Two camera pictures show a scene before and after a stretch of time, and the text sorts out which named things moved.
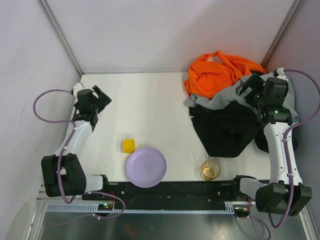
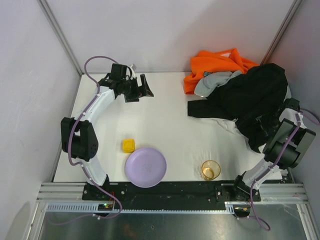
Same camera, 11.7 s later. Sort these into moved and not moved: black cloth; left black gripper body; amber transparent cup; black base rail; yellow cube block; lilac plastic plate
Moved: black cloth; left black gripper body
Not moved: lilac plastic plate; black base rail; amber transparent cup; yellow cube block
